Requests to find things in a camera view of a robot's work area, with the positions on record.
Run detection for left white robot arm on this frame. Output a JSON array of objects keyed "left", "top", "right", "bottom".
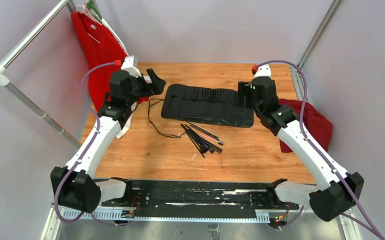
[{"left": 50, "top": 68, "right": 166, "bottom": 213}]

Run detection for aluminium frame post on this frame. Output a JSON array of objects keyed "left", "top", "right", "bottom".
[{"left": 298, "top": 0, "right": 343, "bottom": 69}]

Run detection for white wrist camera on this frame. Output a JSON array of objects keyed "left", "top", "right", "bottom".
[
  {"left": 251, "top": 64, "right": 272, "bottom": 79},
  {"left": 120, "top": 55, "right": 141, "bottom": 78}
]

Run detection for black tie cord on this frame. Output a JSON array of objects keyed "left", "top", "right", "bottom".
[{"left": 147, "top": 97, "right": 186, "bottom": 139}]

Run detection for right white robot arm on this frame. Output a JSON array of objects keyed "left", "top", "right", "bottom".
[{"left": 237, "top": 76, "right": 364, "bottom": 222}]

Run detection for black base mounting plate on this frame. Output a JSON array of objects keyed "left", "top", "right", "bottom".
[{"left": 101, "top": 179, "right": 299, "bottom": 220}]

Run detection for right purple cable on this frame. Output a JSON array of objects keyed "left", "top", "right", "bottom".
[{"left": 257, "top": 59, "right": 385, "bottom": 240}]

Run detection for dark red crumpled cloth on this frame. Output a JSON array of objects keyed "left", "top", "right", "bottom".
[{"left": 279, "top": 98, "right": 333, "bottom": 153}]

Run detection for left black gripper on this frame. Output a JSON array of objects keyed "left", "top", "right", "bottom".
[{"left": 126, "top": 68, "right": 166, "bottom": 106}]

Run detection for black makeup brush roll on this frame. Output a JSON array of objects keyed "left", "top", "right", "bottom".
[{"left": 161, "top": 84, "right": 254, "bottom": 128}]

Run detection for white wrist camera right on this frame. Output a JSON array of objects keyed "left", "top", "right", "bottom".
[{"left": 251, "top": 64, "right": 272, "bottom": 79}]

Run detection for red hanging shirt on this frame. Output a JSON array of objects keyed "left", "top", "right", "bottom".
[{"left": 71, "top": 12, "right": 127, "bottom": 110}]

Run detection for black angled brush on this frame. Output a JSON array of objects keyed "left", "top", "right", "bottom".
[{"left": 187, "top": 121, "right": 219, "bottom": 140}]

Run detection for green white hangers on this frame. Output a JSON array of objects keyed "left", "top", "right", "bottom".
[{"left": 75, "top": 0, "right": 103, "bottom": 25}]

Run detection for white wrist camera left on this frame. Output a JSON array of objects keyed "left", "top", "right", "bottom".
[{"left": 120, "top": 55, "right": 141, "bottom": 78}]

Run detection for pink handled makeup brush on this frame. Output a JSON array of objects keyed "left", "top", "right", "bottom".
[{"left": 198, "top": 133, "right": 225, "bottom": 146}]

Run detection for metal clothes rack pole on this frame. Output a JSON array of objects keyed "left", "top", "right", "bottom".
[{"left": 0, "top": 0, "right": 82, "bottom": 148}]

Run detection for thin black liner brush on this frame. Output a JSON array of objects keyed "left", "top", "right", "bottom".
[{"left": 180, "top": 123, "right": 206, "bottom": 159}]

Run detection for black comb brush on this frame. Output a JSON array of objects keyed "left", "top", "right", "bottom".
[{"left": 192, "top": 131, "right": 223, "bottom": 154}]

